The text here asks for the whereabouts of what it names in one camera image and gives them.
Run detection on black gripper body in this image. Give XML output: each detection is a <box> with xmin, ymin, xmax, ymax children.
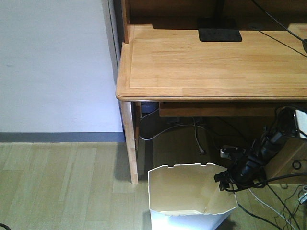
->
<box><xmin>214</xmin><ymin>158</ymin><xmax>265</xmax><ymax>192</ymax></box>

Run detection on white octagonal trash bin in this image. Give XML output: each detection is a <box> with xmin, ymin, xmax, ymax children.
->
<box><xmin>148</xmin><ymin>163</ymin><xmax>238</xmax><ymax>230</ymax></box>

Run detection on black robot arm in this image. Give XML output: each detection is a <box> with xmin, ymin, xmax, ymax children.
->
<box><xmin>214</xmin><ymin>106</ymin><xmax>307</xmax><ymax>193</ymax></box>

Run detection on white power strip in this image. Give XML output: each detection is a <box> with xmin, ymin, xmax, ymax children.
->
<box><xmin>220</xmin><ymin>144</ymin><xmax>248</xmax><ymax>159</ymax></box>

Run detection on wooden drawer cabinet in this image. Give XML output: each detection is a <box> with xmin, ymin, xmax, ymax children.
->
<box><xmin>260</xmin><ymin>116</ymin><xmax>307</xmax><ymax>185</ymax></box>

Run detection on wooden desk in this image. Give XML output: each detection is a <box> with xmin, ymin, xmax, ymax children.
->
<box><xmin>116</xmin><ymin>0</ymin><xmax>307</xmax><ymax>184</ymax></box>

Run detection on black monitor stand base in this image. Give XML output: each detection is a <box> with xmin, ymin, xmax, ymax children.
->
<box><xmin>197</xmin><ymin>0</ymin><xmax>242</xmax><ymax>43</ymax></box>

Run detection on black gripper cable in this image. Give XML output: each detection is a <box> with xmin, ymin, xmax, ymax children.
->
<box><xmin>224</xmin><ymin>172</ymin><xmax>307</xmax><ymax>194</ymax></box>

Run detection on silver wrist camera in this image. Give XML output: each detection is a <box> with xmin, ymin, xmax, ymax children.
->
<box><xmin>220</xmin><ymin>147</ymin><xmax>247</xmax><ymax>159</ymax></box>

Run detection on black floor cable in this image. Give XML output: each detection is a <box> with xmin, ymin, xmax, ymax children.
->
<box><xmin>236</xmin><ymin>182</ymin><xmax>303</xmax><ymax>230</ymax></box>

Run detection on white floor cable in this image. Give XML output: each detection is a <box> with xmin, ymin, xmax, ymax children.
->
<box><xmin>248</xmin><ymin>188</ymin><xmax>298</xmax><ymax>230</ymax></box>

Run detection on grey cable under desk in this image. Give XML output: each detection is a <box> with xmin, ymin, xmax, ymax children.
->
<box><xmin>139</xmin><ymin>110</ymin><xmax>206</xmax><ymax>155</ymax></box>

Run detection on black cable on desk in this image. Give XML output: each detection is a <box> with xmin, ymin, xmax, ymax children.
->
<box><xmin>251</xmin><ymin>0</ymin><xmax>307</xmax><ymax>58</ymax></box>

